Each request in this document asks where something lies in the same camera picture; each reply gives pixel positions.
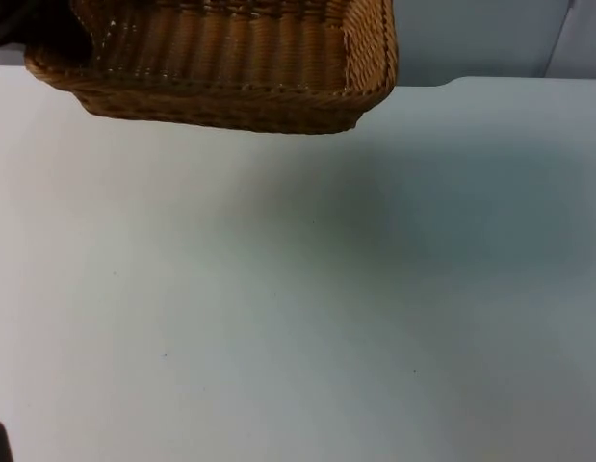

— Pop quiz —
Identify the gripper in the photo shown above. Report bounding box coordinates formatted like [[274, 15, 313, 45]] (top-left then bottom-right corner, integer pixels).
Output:
[[0, 0, 95, 66]]

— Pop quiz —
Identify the brown wicker basket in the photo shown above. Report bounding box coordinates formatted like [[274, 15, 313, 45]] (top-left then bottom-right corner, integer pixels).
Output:
[[23, 0, 400, 136]]

